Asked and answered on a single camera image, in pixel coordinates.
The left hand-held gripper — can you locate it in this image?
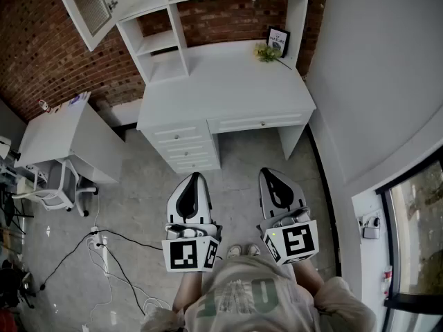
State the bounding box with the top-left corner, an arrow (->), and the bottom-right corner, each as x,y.
161,172 -> 222,273

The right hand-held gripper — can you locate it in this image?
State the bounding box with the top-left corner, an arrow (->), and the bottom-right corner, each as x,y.
256,167 -> 319,266

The white cabinet door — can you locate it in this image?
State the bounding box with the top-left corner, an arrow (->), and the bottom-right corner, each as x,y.
51,0 -> 120,53

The person's left forearm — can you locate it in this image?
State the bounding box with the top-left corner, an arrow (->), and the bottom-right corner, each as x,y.
172,270 -> 204,313

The person's right forearm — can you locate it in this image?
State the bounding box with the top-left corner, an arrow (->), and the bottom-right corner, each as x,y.
292,260 -> 326,302

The white desk with hutch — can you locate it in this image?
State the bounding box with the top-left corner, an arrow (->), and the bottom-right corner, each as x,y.
136,39 -> 318,175

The white power strip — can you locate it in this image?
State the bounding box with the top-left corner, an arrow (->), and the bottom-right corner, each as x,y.
89,225 -> 105,251

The person's beige shirt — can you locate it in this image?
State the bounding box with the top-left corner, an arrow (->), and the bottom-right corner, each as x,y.
140,254 -> 377,332

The white mesh office chair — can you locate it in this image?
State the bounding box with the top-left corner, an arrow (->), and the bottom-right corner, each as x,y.
12,158 -> 100,218

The black framed window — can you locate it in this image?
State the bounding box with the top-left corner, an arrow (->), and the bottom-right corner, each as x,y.
375,157 -> 443,332

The yellow artificial flower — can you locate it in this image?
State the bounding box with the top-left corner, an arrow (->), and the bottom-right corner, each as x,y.
253,41 -> 293,71

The white side table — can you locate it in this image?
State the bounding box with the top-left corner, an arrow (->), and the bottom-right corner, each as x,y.
13,91 -> 123,186

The blue white booklet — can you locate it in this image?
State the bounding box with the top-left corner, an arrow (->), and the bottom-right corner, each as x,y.
68,92 -> 91,108

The black floor cable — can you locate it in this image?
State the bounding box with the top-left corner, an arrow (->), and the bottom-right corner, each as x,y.
39,229 -> 164,317

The white wall charger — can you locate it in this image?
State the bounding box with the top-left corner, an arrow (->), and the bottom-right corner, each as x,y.
358,212 -> 382,241

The white floor cable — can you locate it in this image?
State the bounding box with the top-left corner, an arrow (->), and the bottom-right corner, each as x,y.
80,237 -> 171,332

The black picture frame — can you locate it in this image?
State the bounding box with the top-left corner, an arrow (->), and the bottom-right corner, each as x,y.
266,25 -> 291,59

